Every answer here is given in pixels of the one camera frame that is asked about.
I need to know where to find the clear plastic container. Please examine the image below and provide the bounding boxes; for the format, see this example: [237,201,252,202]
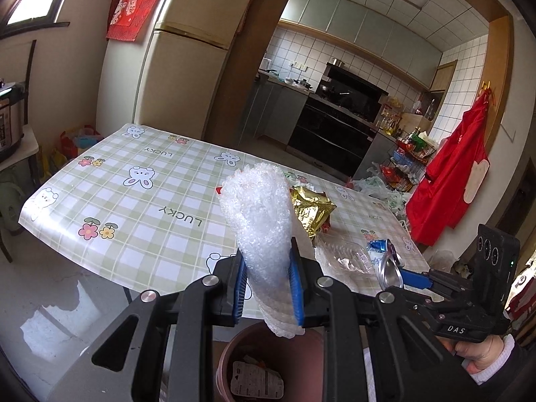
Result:
[314,241,380,275]

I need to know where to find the black stove oven unit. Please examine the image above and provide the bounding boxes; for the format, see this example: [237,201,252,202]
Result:
[287,94,378,177]

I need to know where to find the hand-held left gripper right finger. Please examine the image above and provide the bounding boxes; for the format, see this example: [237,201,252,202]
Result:
[288,238,465,402]

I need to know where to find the pile of plastic bags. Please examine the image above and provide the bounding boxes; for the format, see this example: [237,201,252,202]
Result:
[352,174,409,222]

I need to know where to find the crushed blue can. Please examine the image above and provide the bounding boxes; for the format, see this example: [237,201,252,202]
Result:
[367,239,406,289]

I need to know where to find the wire storage rack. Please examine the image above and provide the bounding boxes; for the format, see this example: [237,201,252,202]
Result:
[379,134,438,193]

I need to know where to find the white bubble wrap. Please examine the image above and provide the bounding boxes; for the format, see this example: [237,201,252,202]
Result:
[220,163,306,340]

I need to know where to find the beige refrigerator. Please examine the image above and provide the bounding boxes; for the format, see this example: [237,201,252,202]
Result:
[100,0,273,141]

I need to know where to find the person's right forearm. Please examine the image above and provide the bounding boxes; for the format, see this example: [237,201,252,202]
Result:
[465,335,536,402]

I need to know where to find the red apron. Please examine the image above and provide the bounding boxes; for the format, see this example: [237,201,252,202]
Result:
[405,92,490,247]

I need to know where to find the grey kitchen cabinets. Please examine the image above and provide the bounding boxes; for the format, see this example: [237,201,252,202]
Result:
[241,79,311,145]
[278,0,445,88]

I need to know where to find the grey upper kitchen cabinets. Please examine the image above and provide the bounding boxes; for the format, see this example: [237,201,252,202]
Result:
[278,0,445,88]

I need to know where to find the brown plastic trash bin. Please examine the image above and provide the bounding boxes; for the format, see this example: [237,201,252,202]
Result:
[213,320,327,402]

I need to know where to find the electric pressure cooker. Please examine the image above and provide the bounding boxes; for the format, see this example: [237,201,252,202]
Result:
[0,79,28,164]

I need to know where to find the red printed hanging cloth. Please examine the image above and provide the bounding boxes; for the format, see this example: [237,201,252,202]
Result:
[106,0,179,43]

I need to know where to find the checked bunny print tablecloth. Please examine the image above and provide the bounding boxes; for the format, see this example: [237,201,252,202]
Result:
[19,123,432,319]

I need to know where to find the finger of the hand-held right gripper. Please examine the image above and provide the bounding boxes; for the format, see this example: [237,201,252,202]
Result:
[400,268,476,302]

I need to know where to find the white printed wrapper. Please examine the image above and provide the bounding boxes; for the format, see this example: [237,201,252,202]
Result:
[232,356,285,400]

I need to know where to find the grey lower kitchen cabinets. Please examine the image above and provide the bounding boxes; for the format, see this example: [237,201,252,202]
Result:
[241,79,311,145]

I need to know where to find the gold crumpled wrapper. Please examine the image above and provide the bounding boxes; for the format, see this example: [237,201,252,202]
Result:
[290,184,338,249]

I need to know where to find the person's right hand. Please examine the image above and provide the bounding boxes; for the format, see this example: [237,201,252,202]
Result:
[454,337,509,375]

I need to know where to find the group of condiment bottles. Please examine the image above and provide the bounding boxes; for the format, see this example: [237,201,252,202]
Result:
[379,96,436,139]

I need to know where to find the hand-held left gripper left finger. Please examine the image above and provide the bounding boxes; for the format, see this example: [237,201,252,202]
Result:
[46,248,252,402]

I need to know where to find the black range hood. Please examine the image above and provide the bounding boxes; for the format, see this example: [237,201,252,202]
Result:
[324,62,388,114]

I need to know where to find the red yellow shopping bags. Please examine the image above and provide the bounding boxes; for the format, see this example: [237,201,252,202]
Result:
[50,125,103,172]

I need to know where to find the small white side table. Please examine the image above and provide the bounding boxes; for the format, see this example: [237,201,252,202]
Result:
[0,123,40,172]

